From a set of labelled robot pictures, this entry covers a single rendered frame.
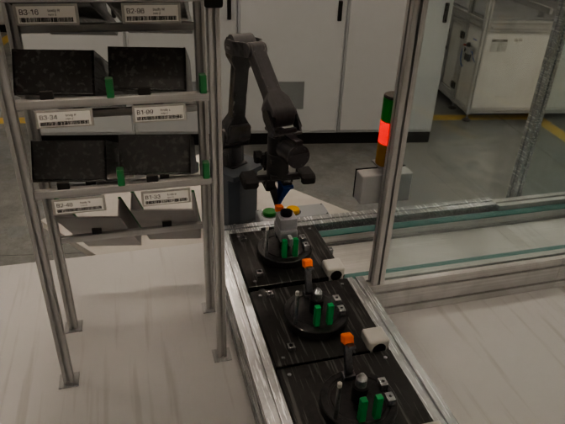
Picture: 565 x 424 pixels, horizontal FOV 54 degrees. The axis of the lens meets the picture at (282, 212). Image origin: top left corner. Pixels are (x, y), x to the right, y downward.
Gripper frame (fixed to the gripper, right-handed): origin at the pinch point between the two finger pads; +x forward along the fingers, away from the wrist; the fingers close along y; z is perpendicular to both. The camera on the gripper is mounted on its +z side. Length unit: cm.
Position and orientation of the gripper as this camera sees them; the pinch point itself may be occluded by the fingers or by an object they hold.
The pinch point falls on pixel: (277, 195)
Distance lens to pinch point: 142.0
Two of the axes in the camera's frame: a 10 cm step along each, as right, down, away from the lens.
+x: -0.4, 8.6, 5.0
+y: -9.7, 1.0, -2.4
